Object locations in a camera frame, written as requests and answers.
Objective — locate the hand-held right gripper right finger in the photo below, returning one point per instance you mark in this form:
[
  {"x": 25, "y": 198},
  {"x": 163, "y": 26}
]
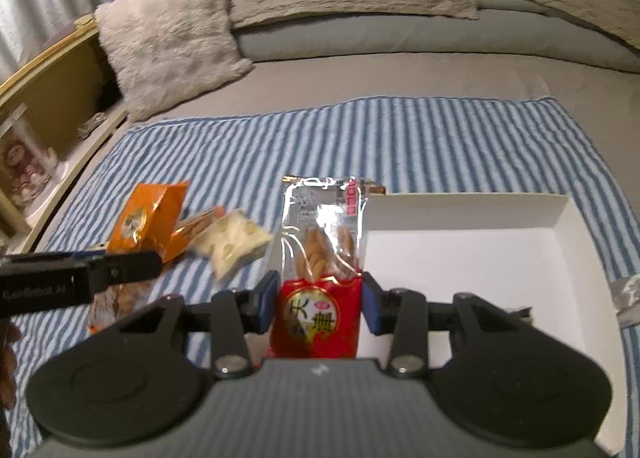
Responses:
[{"x": 372, "y": 305}]

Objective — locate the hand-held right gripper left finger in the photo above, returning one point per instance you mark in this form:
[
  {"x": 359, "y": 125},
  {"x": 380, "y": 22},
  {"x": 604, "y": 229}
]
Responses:
[{"x": 267, "y": 303}]

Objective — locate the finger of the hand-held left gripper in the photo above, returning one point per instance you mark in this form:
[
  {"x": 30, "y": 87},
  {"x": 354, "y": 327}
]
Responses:
[
  {"x": 130, "y": 265},
  {"x": 90, "y": 254}
]

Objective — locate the orange snack packet round logo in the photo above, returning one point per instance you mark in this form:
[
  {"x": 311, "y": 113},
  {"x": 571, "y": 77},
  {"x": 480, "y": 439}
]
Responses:
[{"x": 137, "y": 218}]

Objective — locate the orange clear twisted snack packet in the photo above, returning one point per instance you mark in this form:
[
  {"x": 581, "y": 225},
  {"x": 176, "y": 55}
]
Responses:
[{"x": 192, "y": 233}]

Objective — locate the pale yellow snack packet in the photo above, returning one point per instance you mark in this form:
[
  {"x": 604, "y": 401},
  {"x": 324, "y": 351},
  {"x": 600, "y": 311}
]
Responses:
[{"x": 232, "y": 240}]

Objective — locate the red snack packet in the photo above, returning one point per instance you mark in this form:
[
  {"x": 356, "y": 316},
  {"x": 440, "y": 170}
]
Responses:
[{"x": 312, "y": 238}]

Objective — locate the white cardboard box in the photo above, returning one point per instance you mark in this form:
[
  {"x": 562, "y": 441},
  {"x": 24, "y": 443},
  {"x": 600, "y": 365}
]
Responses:
[{"x": 475, "y": 258}]

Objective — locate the person's left hand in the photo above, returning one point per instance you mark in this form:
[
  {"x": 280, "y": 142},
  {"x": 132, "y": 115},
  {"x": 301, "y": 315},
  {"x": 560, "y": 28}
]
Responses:
[{"x": 7, "y": 363}]

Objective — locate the clear box with pink doll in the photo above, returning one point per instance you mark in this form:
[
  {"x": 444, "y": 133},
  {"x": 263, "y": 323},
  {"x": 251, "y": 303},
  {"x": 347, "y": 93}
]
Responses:
[{"x": 22, "y": 157}]

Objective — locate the small pale figurine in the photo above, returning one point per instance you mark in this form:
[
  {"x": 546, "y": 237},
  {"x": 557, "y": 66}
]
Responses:
[{"x": 91, "y": 123}]

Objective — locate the blue white striped cloth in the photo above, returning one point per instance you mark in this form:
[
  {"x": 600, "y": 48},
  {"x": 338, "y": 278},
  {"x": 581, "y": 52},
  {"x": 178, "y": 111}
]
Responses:
[{"x": 350, "y": 137}]

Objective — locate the wooden bedside shelf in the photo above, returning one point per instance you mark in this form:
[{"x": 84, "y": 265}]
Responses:
[{"x": 70, "y": 82}]

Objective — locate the pink flat box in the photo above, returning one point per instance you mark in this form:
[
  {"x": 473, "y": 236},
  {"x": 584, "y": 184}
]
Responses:
[{"x": 67, "y": 30}]

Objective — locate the fluffy white pillow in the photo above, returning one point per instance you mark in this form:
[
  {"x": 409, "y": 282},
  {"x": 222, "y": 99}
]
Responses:
[{"x": 170, "y": 42}]

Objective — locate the grey curtain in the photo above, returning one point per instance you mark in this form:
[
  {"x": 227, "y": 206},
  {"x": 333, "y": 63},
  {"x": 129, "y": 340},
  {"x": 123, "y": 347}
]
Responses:
[{"x": 50, "y": 2}]

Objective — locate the crumpled silver foil wrapper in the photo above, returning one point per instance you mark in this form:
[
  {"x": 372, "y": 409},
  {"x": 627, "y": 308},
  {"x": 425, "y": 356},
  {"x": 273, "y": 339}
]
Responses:
[{"x": 627, "y": 293}]

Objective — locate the folded grey duvet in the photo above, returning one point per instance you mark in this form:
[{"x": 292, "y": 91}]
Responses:
[{"x": 400, "y": 40}]

